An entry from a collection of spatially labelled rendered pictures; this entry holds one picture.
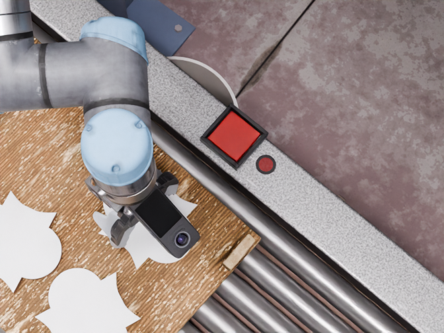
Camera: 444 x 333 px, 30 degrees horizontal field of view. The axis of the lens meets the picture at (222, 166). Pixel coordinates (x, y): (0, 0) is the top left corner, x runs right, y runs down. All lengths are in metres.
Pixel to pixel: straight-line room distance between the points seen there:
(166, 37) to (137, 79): 1.40
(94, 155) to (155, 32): 1.48
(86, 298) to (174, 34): 1.25
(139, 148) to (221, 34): 1.49
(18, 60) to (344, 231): 0.58
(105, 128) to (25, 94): 0.11
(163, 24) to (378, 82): 0.62
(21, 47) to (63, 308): 0.43
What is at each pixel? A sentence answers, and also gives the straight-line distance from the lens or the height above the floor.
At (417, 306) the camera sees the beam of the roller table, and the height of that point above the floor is 0.91.
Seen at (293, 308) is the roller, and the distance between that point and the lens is 1.25.
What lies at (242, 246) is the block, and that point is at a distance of 1.21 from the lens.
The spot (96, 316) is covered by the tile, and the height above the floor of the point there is 0.95.
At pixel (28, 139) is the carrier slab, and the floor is 0.94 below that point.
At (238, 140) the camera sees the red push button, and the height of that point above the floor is 0.93.
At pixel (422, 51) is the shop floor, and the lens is 2.43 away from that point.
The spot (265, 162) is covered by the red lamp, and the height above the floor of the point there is 0.92.
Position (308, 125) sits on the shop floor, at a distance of 2.28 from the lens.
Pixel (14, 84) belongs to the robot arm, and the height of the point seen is 1.28.
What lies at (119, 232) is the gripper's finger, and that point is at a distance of 1.11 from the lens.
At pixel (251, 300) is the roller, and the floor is 0.92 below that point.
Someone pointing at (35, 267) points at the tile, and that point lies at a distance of 1.24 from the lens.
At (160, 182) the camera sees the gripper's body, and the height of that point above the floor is 1.09.
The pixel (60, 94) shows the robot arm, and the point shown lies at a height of 1.27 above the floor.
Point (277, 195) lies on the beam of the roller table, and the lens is 1.28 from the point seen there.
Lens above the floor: 2.15
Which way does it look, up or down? 75 degrees down
